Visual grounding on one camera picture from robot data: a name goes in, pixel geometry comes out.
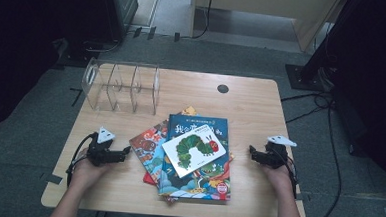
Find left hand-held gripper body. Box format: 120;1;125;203
86;126;117;168

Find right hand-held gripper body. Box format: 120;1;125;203
261;134;298;171

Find light blue monsters picture book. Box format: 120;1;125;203
125;102;238;206

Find red picture book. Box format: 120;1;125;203
142;171;161;187

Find dark blue picture book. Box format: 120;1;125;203
157;112;236;202

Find clear acrylic book rack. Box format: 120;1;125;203
80;57;161;117

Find white caterpillar board book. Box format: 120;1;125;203
159;121;228;181

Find person's right hand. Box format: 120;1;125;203
261;163;297;195

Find person's left hand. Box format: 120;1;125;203
70;148;113;190

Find grey tape piece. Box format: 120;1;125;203
44;172;64;186
296;192;312;203

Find black stand base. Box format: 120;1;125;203
283;62;336;94

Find light wooden furniture panel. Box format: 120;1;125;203
187;0;343;54

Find dark cabinet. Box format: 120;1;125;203
97;0;140;44

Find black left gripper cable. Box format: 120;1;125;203
65;131;98;188

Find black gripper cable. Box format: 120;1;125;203
274;148;302;199
65;131;98;188

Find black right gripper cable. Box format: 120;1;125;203
274;148;302;199

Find long black floor cable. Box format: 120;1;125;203
306;94;348;217

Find thin black cable loop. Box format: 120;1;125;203
83;36;125;55

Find black hanging cable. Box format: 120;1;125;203
181;0;215;41

